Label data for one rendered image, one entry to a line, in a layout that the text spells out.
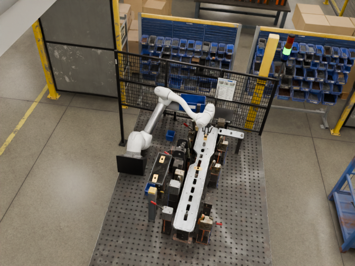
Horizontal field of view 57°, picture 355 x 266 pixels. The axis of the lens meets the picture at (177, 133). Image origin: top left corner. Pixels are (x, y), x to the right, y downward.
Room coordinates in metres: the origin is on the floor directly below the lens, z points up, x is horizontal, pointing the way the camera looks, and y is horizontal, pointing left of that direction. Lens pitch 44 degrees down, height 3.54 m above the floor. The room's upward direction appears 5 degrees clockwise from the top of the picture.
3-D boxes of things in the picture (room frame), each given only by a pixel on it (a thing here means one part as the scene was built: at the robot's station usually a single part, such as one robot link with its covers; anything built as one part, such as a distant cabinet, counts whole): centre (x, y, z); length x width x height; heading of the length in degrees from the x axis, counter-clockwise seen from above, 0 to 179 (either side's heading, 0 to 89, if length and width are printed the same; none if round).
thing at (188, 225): (2.13, -0.24, 1.00); 1.38 x 0.22 x 0.02; 170
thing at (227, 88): (3.14, -0.52, 1.30); 0.23 x 0.02 x 0.31; 80
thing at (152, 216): (1.73, 0.18, 0.92); 0.08 x 0.08 x 0.44; 80
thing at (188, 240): (1.54, -0.13, 0.84); 0.18 x 0.06 x 0.29; 80
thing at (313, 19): (5.37, -2.45, 0.68); 1.20 x 0.80 x 1.35; 88
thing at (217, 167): (2.18, -0.42, 0.87); 0.12 x 0.09 x 0.35; 80
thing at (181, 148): (2.29, -0.05, 0.94); 0.18 x 0.13 x 0.49; 170
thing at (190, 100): (3.09, -0.15, 1.10); 0.30 x 0.17 x 0.13; 87
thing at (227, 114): (3.08, -0.20, 1.02); 0.90 x 0.22 x 0.03; 80
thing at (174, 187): (1.86, -0.02, 0.90); 0.13 x 0.10 x 0.41; 80
